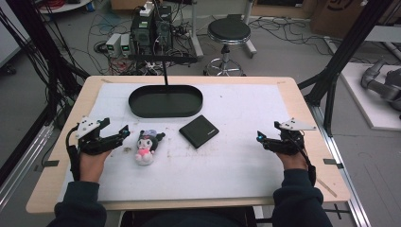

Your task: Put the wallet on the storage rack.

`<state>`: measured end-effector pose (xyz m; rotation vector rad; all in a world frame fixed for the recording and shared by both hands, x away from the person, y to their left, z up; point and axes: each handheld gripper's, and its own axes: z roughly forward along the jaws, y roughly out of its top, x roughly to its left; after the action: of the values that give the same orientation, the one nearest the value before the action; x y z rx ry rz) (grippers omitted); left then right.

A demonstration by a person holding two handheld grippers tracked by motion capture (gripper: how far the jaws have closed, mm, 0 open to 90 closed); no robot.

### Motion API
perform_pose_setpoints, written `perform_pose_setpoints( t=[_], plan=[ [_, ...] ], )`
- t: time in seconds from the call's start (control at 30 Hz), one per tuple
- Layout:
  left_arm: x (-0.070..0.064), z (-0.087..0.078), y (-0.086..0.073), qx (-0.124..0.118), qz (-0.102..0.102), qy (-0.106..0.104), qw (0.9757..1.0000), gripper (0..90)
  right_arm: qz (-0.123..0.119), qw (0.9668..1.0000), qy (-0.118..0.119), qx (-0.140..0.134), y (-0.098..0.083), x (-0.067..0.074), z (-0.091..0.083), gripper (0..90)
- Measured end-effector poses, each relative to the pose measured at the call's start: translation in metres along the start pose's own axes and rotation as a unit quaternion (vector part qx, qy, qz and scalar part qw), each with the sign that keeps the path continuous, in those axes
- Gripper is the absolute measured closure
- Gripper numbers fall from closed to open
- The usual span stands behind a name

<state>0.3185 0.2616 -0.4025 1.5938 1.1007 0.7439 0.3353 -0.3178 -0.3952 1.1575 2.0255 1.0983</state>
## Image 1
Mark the black round stool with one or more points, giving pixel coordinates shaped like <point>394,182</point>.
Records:
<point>229,31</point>

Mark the black computer tower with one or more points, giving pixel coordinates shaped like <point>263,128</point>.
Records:
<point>142,33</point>
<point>164,30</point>

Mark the black oval tray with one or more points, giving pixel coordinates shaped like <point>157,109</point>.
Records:
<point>165,102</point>

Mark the black metal frame post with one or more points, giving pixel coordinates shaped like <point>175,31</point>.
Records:
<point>343,53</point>
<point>38,47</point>

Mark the white platform board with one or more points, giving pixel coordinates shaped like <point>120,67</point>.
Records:
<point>372,107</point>

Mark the white power strip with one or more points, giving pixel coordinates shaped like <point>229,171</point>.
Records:
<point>147,9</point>

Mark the person's dark lap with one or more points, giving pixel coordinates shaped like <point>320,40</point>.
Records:
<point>189,219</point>

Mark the person's left hand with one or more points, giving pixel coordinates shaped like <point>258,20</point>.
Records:
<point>93,166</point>

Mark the aluminium rail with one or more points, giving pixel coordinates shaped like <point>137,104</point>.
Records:
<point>19,170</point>
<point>343,170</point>

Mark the brown cardboard box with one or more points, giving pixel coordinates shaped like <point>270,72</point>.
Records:
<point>337,15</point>

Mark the black flat square box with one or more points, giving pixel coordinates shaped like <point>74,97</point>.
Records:
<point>199,130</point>

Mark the black tape piece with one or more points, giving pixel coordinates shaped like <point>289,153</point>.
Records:
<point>50,163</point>
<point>331,162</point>

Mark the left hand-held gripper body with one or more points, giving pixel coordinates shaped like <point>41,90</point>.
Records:
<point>91,138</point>

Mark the grey power supply unit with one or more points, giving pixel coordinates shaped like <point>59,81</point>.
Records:
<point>113,44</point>
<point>125,45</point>

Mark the person's right hand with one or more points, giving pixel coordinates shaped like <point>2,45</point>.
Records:
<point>293,160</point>

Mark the black stand with crossbar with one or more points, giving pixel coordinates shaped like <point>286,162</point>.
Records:
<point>164,58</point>

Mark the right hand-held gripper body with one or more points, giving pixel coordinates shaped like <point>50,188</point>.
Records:
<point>290,138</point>

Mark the white table mat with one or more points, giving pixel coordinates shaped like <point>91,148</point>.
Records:
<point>220,170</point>

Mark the black and pink plush toy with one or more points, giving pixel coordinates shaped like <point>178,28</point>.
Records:
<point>145,147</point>

